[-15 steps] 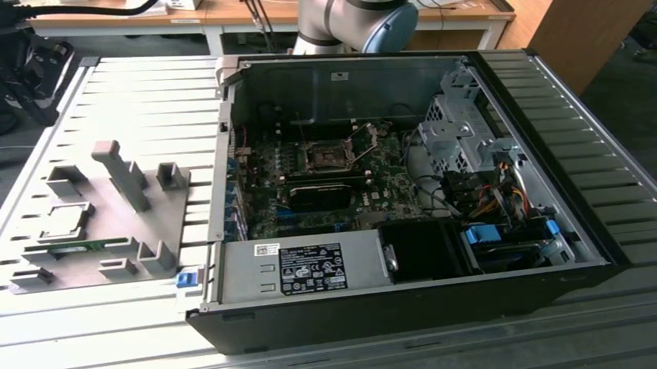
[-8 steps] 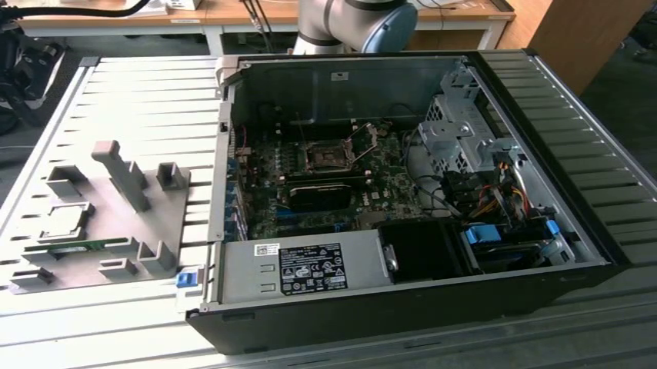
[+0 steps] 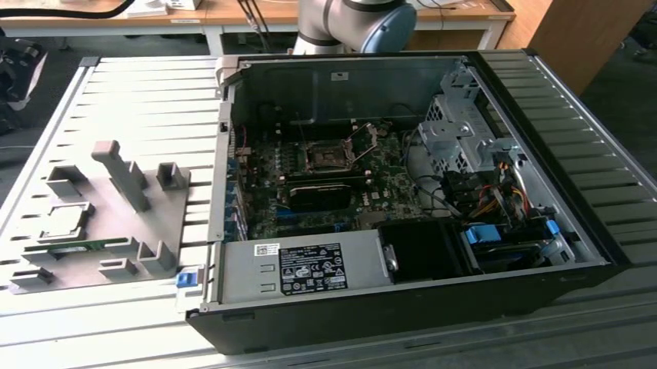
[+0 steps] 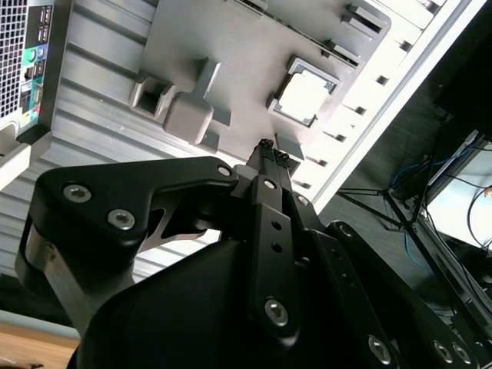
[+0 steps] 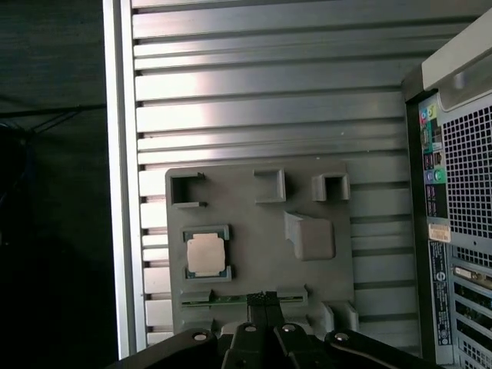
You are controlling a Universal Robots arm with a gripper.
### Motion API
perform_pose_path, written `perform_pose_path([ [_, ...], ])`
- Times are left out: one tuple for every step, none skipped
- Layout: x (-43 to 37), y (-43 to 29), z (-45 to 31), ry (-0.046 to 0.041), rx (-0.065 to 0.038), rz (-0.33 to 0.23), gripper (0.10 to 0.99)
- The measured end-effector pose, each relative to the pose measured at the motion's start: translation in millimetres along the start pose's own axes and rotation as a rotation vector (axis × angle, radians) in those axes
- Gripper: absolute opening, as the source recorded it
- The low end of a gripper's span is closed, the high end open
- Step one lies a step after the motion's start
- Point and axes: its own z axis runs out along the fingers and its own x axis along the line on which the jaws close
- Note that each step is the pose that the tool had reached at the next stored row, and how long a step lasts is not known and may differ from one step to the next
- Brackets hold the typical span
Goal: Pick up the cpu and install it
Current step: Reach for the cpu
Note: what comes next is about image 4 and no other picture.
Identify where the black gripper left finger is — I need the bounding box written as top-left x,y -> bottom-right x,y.
15,138 -> 301,346

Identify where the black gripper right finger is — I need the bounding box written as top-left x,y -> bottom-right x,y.
274,151 -> 482,369

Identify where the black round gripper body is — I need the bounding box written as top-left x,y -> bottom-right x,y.
74,233 -> 371,369

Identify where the silver CPU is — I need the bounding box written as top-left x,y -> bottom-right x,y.
278,71 -> 336,121

